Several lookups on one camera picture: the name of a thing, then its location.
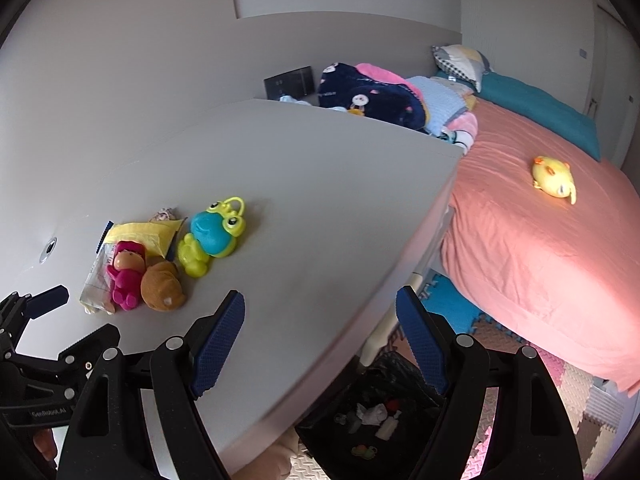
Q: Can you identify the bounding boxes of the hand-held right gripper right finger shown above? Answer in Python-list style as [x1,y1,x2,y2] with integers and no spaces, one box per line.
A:
[395,285,585,480]

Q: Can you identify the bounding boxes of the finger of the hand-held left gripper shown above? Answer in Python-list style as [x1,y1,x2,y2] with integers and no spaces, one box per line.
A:
[0,285,70,343]
[57,324,121,372]

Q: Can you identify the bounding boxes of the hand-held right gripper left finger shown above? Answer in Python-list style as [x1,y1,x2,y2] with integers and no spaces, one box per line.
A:
[59,290,247,480]

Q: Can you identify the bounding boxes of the bin with black bag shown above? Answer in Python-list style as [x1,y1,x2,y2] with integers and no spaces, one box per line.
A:
[295,352,451,480]

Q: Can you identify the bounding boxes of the person's left hand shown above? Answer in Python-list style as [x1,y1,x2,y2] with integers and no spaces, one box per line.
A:
[32,427,57,463]

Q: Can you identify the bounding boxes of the white printed packet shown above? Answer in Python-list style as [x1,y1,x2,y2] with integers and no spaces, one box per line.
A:
[79,250,121,316]

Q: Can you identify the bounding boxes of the pink doll toy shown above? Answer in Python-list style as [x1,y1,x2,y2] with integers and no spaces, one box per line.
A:
[106,241,148,312]

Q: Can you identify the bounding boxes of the brown bear toy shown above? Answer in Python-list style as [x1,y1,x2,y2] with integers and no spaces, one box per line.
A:
[140,260,187,312]

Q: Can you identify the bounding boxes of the yellow packet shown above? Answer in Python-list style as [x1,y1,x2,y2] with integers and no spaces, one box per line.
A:
[95,217,188,263]

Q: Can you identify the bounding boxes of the blue green frog toy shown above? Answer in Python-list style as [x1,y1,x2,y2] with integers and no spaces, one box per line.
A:
[177,196,247,278]

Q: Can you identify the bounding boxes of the person's leg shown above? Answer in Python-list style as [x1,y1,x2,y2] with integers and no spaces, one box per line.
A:
[232,432,301,480]

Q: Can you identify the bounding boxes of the bed with pink sheet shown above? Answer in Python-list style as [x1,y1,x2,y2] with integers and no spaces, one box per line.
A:
[440,97,640,393]

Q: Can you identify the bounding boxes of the coloured foam floor mats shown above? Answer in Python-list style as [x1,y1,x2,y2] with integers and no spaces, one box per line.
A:
[395,270,640,480]

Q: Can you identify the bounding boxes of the yellow duck plush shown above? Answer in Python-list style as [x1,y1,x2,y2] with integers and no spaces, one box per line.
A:
[531,156,577,206]

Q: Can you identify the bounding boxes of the pink white folded cloth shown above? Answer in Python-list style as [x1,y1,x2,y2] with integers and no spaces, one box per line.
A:
[440,110,478,154]

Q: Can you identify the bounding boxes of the light blue blanket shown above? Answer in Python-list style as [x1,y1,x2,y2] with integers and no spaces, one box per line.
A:
[405,76,476,136]

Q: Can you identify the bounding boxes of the navy printed blanket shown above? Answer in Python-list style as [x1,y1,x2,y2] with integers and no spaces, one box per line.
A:
[317,62,428,131]

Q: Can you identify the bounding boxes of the teal pillow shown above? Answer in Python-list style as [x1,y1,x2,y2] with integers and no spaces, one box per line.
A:
[437,71,601,162]

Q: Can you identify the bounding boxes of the pink blanket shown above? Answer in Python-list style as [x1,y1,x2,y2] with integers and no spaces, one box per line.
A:
[355,62,423,96]

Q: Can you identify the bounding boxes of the patterned pillow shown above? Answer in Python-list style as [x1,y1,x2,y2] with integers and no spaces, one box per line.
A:
[432,44,496,93]

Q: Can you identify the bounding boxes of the black wall panel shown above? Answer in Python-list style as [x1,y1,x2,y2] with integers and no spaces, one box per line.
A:
[264,66,315,101]

